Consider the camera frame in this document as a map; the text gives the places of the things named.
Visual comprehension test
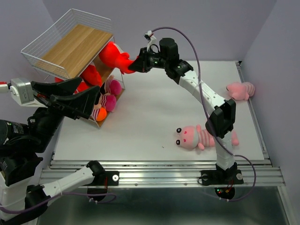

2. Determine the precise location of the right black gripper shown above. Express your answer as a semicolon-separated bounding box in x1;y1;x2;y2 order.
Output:
127;47;168;74

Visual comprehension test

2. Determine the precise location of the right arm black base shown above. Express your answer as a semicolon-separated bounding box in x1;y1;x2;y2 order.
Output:
197;169;244;202

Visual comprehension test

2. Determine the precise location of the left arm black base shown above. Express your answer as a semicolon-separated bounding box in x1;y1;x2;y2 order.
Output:
87;161;120;202

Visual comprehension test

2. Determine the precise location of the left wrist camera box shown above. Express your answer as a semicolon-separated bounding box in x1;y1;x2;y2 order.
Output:
0;78;38;107

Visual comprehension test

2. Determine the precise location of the boy doll black hair orange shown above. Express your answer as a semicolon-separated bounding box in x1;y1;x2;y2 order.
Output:
91;106;107;122

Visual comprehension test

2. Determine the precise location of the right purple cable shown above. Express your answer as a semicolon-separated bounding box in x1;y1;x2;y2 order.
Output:
151;26;257;203

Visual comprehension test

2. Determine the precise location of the boy doll pink hat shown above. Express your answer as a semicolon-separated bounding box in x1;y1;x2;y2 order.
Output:
100;75;122;95
94;93;117;112

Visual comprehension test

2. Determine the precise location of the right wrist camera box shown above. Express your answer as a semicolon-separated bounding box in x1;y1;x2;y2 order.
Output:
144;30;157;46

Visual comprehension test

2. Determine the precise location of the pink frog plush striped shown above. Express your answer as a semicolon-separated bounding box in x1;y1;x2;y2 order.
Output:
176;125;215;150

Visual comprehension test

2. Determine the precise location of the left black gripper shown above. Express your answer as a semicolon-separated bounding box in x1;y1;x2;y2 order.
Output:
30;75;105;150

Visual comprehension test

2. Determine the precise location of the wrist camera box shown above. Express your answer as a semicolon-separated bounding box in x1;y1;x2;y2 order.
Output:
0;78;38;107
144;30;157;46

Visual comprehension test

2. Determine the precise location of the aluminium rail frame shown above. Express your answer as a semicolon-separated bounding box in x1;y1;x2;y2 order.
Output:
39;152;285;188

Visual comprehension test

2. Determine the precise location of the red whale plush back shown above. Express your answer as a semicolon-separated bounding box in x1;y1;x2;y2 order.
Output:
80;65;102;87

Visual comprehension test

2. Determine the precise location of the red shark plush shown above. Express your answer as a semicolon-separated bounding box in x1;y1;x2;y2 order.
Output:
54;77;90;94
98;41;135;74

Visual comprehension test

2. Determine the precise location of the purple cable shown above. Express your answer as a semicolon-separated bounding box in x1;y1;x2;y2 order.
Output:
151;26;257;203
0;192;117;214

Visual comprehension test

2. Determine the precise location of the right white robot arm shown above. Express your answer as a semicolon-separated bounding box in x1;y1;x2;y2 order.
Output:
128;37;236;183

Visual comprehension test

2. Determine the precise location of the white wire wooden shelf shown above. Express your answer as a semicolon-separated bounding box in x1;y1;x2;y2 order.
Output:
20;8;126;128

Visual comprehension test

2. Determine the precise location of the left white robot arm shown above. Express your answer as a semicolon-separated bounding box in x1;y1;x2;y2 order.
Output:
0;77;105;225

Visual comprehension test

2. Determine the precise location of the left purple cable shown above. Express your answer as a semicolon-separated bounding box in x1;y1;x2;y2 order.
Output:
0;192;117;214

